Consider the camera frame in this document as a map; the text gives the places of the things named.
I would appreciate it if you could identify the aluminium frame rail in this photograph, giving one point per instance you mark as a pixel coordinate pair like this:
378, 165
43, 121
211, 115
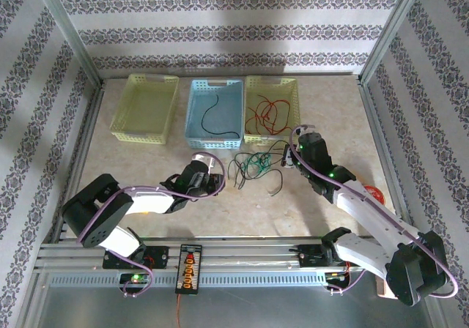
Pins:
249, 255

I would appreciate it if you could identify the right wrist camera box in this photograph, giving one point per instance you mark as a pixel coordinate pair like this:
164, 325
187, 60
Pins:
307, 128

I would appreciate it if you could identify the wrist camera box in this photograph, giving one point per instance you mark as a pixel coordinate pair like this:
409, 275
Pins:
203, 159
307, 128

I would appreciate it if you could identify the yellow plastic basket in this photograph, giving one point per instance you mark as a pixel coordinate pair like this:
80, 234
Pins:
146, 104
278, 86

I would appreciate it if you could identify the aluminium frame post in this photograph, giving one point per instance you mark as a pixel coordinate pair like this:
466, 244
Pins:
66, 31
392, 31

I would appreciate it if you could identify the black connector board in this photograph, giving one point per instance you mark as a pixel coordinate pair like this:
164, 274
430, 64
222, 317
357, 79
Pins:
188, 269

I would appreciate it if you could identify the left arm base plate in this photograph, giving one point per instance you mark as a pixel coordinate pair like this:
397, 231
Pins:
161, 257

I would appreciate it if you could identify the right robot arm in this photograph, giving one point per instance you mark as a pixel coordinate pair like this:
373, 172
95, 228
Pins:
377, 218

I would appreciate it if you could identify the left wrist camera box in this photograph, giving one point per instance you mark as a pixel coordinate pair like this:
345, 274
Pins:
203, 159

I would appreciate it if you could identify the red round object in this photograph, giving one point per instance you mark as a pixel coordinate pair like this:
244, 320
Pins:
375, 193

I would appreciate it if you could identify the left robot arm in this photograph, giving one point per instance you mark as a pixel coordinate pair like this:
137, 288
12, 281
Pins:
106, 214

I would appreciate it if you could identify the small controller board with LED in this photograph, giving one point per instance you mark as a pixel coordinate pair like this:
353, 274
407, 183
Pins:
135, 278

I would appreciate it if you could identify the blue plastic basket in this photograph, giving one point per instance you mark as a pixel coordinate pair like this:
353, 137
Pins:
223, 112

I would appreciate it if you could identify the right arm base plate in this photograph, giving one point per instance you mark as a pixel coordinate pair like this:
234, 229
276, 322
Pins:
309, 259

